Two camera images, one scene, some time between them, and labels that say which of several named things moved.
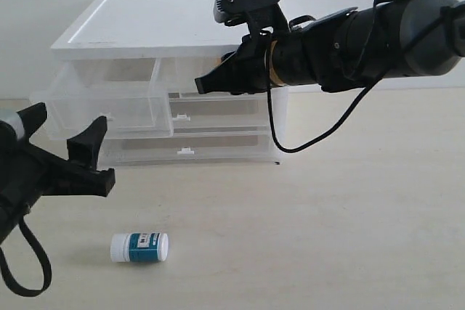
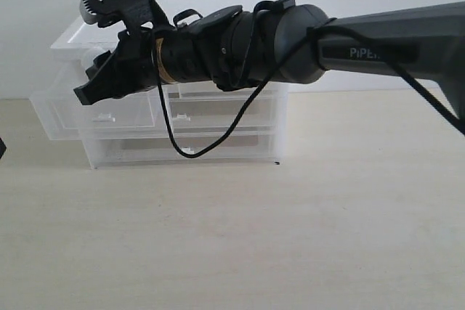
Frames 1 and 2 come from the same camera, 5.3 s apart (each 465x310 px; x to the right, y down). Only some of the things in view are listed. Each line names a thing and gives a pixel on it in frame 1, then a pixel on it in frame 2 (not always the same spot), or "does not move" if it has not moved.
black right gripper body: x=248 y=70 -> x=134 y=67
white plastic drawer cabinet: x=133 y=60 does not move
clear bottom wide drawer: x=190 y=149 does not move
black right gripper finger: x=223 y=78 -> x=104 y=84
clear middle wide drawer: x=245 y=114 does not move
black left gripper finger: x=65 y=177 -> x=3 y=148
